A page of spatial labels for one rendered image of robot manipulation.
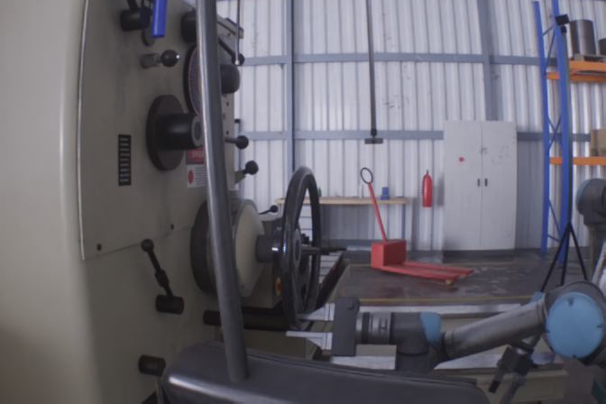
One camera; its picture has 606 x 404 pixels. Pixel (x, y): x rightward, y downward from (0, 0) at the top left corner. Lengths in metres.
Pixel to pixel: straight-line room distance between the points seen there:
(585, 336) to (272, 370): 0.62
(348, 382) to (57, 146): 0.52
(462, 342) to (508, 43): 7.98
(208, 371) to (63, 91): 0.46
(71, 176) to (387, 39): 8.19
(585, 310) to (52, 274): 0.89
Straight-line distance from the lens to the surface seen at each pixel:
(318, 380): 0.48
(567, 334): 0.96
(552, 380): 1.97
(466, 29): 8.86
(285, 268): 0.99
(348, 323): 1.10
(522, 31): 9.08
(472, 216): 8.03
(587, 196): 1.56
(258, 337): 1.68
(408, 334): 1.08
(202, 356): 0.54
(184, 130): 0.94
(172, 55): 0.90
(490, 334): 1.16
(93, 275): 0.80
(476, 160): 7.99
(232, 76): 1.11
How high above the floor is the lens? 1.50
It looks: 2 degrees down
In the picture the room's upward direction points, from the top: straight up
